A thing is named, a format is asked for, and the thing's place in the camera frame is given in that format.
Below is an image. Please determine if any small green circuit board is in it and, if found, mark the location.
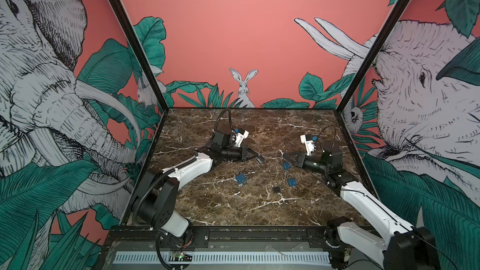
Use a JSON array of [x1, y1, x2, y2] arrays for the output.
[[169, 251, 193, 263]]

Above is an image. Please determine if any white ventilated cable duct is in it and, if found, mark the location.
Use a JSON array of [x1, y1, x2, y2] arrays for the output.
[[112, 251, 331, 266]]

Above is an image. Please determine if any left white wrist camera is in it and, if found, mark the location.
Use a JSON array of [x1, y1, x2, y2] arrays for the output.
[[234, 128, 249, 148]]

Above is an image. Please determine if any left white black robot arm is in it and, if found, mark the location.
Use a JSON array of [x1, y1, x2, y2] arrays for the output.
[[131, 129, 265, 243]]

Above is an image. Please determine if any left black frame post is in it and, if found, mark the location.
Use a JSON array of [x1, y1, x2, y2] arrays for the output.
[[108, 0, 170, 115]]

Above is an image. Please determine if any black frame post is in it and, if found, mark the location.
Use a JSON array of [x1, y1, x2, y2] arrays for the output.
[[108, 0, 170, 115], [335, 0, 411, 115]]

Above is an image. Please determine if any blue padlock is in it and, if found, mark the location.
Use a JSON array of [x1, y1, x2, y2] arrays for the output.
[[236, 174, 247, 186], [287, 176, 298, 188], [282, 159, 292, 170]]

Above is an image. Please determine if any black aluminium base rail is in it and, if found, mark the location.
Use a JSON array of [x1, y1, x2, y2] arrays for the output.
[[106, 225, 404, 250]]

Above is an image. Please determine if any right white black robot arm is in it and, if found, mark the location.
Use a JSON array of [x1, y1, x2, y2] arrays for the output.
[[284, 135, 441, 270]]

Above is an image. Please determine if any blue padlock front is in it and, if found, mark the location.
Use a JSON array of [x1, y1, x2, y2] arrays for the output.
[[287, 176, 298, 188]]

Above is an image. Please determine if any right black frame post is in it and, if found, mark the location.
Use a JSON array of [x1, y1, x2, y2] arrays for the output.
[[335, 0, 411, 115]]

